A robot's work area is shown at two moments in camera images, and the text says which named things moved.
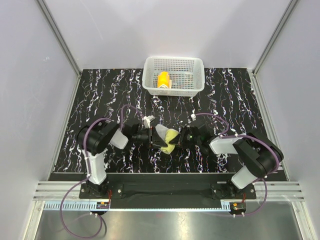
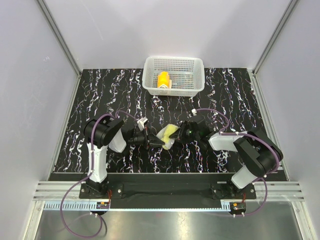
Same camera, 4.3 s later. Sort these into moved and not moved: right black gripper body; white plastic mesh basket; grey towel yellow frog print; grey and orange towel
Moved: grey towel yellow frog print; right black gripper body
Not moved: white plastic mesh basket; grey and orange towel
